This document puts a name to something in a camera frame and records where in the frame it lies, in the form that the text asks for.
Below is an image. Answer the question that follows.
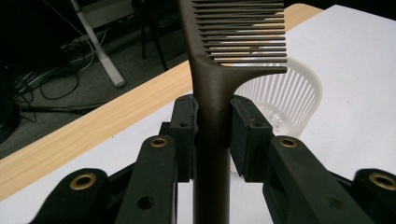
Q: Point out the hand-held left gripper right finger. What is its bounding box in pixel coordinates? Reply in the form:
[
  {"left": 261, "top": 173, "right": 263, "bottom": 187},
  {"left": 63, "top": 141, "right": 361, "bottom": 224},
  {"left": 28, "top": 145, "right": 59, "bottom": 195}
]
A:
[{"left": 229, "top": 94, "right": 375, "bottom": 224}]

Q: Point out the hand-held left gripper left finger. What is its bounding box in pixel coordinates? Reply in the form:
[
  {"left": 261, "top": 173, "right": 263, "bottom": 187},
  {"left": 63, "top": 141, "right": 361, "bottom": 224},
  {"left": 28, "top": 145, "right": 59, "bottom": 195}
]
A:
[{"left": 114, "top": 94, "right": 201, "bottom": 224}]

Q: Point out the white plastic basket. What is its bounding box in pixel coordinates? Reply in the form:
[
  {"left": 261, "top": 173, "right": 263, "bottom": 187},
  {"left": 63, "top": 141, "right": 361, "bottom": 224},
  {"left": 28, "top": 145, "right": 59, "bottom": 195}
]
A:
[{"left": 233, "top": 56, "right": 323, "bottom": 140}]

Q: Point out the black comb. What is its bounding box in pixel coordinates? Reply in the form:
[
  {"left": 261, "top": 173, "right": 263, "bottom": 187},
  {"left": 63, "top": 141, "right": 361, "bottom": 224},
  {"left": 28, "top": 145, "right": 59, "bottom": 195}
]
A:
[{"left": 177, "top": 0, "right": 289, "bottom": 224}]

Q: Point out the white table mat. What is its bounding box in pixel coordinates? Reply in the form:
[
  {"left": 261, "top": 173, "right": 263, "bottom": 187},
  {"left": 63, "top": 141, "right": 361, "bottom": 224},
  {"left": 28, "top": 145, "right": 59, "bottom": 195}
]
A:
[{"left": 0, "top": 4, "right": 396, "bottom": 224}]

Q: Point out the white desk leg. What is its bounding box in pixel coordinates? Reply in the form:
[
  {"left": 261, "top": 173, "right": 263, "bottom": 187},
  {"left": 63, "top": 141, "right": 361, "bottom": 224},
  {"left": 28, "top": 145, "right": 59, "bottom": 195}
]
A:
[{"left": 68, "top": 0, "right": 127, "bottom": 89}]

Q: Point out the floor cable bundle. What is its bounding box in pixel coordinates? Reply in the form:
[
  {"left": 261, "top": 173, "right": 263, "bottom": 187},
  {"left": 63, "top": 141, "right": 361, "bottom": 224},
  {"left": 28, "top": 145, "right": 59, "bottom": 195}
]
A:
[{"left": 0, "top": 27, "right": 110, "bottom": 144}]

